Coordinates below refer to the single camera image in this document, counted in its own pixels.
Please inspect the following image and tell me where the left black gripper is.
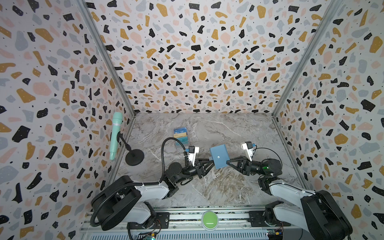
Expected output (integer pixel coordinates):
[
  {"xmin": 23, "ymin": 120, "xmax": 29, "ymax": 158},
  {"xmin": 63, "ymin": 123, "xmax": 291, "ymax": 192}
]
[{"xmin": 175, "ymin": 158, "xmax": 216, "ymax": 186}]

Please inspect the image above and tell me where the blue leather card holder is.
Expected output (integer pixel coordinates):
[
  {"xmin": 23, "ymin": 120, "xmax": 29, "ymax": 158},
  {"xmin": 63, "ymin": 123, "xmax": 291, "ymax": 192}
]
[{"xmin": 210, "ymin": 145, "xmax": 230, "ymax": 170}]

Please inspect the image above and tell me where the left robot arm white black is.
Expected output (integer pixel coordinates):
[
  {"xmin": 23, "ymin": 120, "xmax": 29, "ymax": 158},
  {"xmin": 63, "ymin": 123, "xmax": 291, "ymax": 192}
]
[{"xmin": 90, "ymin": 159, "xmax": 215, "ymax": 231}]

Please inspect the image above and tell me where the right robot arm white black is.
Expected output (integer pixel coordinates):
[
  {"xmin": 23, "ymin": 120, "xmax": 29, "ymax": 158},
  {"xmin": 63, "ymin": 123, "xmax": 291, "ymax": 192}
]
[{"xmin": 227, "ymin": 156, "xmax": 353, "ymax": 240}]

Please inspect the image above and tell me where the clear box with cards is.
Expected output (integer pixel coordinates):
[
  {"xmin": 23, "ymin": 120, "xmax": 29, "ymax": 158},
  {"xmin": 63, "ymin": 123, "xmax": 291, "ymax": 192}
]
[{"xmin": 173, "ymin": 127, "xmax": 189, "ymax": 147}]

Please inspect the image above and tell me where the green push button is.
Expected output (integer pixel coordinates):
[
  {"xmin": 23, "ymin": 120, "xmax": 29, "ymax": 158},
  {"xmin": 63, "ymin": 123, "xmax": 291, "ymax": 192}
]
[{"xmin": 201, "ymin": 211, "xmax": 219, "ymax": 231}]

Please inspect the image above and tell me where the black microphone stand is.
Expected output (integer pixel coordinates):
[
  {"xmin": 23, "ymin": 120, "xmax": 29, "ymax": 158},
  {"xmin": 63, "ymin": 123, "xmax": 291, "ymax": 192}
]
[{"xmin": 117, "ymin": 132, "xmax": 145, "ymax": 166}]

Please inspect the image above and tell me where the mint green microphone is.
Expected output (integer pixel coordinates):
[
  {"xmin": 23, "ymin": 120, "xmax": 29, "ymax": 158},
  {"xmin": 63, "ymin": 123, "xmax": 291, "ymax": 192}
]
[{"xmin": 110, "ymin": 112, "xmax": 123, "ymax": 161}]

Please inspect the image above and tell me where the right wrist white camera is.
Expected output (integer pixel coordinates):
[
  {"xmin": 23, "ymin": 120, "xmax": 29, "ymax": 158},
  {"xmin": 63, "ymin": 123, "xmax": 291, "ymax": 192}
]
[{"xmin": 241, "ymin": 141, "xmax": 257, "ymax": 161}]

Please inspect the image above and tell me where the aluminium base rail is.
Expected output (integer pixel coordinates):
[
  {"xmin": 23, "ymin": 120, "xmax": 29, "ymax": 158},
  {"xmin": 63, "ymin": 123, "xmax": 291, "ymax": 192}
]
[{"xmin": 80, "ymin": 203, "xmax": 297, "ymax": 234}]

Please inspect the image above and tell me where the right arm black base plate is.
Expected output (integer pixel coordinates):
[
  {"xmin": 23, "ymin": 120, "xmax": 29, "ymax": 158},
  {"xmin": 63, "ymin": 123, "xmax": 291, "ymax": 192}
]
[{"xmin": 247, "ymin": 211, "xmax": 291, "ymax": 228}]

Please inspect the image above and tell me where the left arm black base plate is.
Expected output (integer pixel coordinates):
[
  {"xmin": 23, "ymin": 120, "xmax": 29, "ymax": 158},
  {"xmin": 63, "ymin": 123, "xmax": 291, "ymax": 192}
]
[{"xmin": 127, "ymin": 212, "xmax": 170, "ymax": 230}]

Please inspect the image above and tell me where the white ventilated cable duct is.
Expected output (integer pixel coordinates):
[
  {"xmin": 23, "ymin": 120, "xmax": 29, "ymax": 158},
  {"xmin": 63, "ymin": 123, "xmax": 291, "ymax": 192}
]
[{"xmin": 88, "ymin": 230, "xmax": 269, "ymax": 240}]

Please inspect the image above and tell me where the black corrugated cable hose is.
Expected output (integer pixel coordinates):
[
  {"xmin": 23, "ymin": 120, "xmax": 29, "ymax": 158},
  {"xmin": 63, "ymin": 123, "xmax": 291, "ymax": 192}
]
[{"xmin": 89, "ymin": 137, "xmax": 187, "ymax": 228}]

